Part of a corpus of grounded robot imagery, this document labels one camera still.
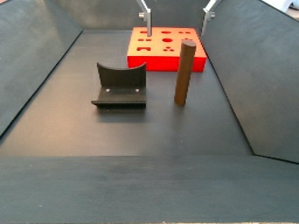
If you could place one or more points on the red shape sorting board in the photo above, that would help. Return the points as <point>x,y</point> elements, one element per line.
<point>160,51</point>

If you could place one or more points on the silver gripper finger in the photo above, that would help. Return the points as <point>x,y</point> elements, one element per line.
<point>209,11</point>
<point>146,15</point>

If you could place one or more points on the black curved peg holder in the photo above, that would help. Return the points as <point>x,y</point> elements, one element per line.
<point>122,87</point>

